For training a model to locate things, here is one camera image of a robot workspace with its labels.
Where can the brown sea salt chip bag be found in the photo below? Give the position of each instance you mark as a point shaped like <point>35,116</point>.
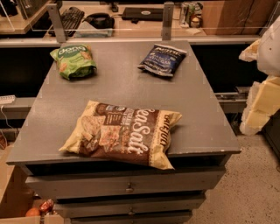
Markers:
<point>136,136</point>

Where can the blue chip bag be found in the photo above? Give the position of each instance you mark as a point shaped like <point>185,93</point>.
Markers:
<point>163,60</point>

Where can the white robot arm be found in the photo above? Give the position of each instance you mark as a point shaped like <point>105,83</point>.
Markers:
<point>268,55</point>

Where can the green chip bag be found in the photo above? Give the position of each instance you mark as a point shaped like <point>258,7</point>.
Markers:
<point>74,61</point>

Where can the top drawer knob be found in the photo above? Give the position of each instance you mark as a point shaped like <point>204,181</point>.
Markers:
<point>129,188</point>

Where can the drawer knob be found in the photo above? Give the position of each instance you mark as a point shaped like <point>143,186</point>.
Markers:
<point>131,212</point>
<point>129,188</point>

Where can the grey drawer cabinet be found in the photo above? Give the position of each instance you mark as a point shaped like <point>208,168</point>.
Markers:
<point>92,191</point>

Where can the black laptop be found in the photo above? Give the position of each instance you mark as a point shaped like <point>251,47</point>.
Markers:
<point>143,14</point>

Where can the middle drawer knob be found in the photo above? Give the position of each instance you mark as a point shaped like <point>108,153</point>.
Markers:
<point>131,212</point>

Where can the small jar on desk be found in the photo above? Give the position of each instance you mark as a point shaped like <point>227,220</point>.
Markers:
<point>195,22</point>

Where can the black keyboard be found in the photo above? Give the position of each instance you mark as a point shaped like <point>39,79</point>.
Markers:
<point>71,19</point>

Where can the yellow foam padding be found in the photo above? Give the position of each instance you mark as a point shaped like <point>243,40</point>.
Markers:
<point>263,97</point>

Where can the red snack packet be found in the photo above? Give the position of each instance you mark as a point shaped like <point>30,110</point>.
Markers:
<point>46,206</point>

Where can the white power strip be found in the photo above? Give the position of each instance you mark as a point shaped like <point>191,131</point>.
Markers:
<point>7,99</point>

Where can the orange fruit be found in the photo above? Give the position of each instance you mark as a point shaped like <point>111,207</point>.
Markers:
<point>32,212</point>

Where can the grey side rail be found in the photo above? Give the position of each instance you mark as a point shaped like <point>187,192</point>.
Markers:
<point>233,102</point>

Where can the right metal post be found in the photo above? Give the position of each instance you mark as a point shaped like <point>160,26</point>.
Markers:
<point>167,20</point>

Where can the metal post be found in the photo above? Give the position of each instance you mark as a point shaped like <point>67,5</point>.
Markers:
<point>167,20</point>
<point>57,25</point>

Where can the left metal post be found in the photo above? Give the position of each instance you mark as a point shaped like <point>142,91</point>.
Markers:
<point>57,25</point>

